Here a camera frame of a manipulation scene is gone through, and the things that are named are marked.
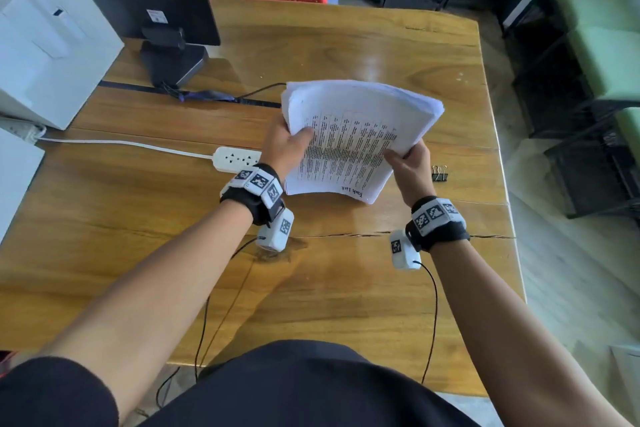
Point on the person's left hand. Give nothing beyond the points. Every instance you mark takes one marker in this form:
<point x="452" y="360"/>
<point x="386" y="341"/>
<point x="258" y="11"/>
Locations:
<point x="280" y="151"/>

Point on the person's right hand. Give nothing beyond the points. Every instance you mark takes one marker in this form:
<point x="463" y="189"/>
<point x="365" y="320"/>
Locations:
<point x="415" y="176"/>

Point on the black binder clip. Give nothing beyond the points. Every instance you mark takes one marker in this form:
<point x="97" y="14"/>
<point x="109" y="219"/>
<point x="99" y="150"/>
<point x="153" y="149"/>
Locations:
<point x="441" y="176"/>

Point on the pile of printed papers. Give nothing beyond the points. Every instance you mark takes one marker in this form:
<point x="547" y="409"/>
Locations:
<point x="360" y="141"/>

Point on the person's right forearm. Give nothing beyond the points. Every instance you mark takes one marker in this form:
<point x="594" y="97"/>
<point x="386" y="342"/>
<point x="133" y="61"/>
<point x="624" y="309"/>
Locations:
<point x="500" y="341"/>

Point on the person's left forearm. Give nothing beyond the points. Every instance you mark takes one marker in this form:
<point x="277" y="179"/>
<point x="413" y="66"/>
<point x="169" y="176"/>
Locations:
<point x="150" y="301"/>

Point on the person's black shirt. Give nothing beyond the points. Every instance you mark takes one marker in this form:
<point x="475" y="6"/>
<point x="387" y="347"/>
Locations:
<point x="300" y="386"/>

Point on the white power strip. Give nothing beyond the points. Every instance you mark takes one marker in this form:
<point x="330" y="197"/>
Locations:
<point x="235" y="160"/>

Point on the left wristband with markers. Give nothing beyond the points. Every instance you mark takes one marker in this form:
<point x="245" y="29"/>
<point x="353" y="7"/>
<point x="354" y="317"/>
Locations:
<point x="250" y="191"/>

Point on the wristband with markers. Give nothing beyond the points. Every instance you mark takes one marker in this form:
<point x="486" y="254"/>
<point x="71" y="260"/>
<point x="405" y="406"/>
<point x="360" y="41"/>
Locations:
<point x="250" y="191"/>
<point x="440" y="221"/>

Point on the right wristband with markers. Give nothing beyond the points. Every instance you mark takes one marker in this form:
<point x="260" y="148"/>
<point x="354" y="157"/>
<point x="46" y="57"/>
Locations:
<point x="440" y="221"/>

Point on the row of green cushioned stools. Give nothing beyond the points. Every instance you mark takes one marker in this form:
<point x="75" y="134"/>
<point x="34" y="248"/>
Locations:
<point x="610" y="61"/>

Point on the large white box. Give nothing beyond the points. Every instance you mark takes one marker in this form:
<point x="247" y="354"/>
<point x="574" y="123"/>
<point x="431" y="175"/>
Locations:
<point x="50" y="61"/>

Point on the white extension socket block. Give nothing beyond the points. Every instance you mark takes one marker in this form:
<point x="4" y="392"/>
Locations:
<point x="22" y="130"/>

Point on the white cabinet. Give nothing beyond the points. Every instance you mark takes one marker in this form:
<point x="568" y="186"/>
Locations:
<point x="627" y="381"/>

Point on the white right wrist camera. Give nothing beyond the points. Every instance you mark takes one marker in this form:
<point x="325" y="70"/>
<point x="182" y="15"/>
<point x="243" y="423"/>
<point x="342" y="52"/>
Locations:
<point x="402" y="251"/>

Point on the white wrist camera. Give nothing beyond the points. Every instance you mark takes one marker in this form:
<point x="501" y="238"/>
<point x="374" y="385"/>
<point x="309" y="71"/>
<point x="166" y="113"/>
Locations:
<point x="277" y="234"/>
<point x="402" y="251"/>

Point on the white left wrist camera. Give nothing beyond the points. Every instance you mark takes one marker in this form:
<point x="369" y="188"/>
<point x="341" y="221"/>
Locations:
<point x="277" y="234"/>

